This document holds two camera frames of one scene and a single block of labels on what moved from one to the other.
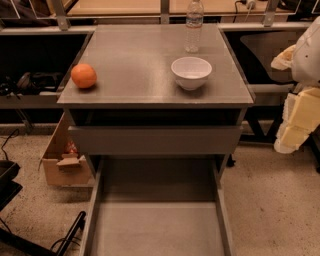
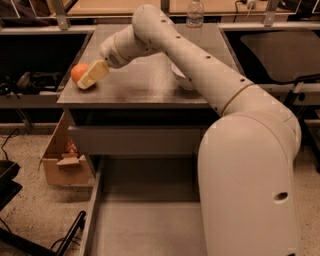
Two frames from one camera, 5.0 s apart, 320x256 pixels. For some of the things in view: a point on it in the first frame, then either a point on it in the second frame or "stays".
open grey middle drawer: (157, 206) stays
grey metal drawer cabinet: (156, 101) stays
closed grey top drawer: (156, 140) stays
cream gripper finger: (301, 116) to (118, 49)
